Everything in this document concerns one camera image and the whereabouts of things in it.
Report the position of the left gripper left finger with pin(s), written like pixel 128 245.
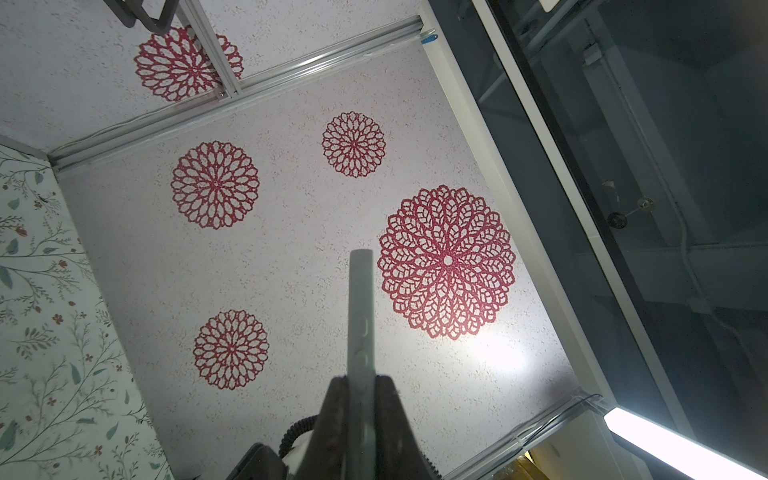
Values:
pixel 324 457

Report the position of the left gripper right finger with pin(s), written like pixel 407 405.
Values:
pixel 398 455

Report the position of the phone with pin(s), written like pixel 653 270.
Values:
pixel 360 461

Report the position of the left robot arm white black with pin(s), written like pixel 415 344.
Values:
pixel 262 462

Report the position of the long ceiling light strip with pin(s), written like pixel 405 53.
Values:
pixel 681 453

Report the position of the dark metal wall shelf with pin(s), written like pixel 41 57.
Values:
pixel 129 12

